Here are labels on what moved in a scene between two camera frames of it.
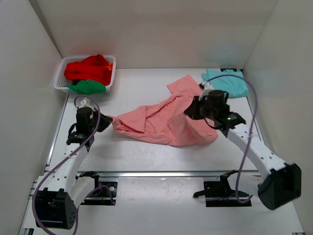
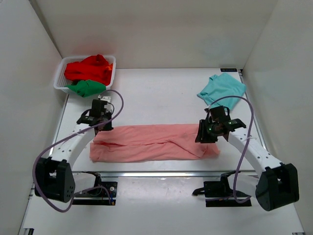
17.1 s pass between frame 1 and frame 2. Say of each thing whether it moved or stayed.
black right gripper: moved
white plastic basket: stayed
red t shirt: stayed
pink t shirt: moved
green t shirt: stayed
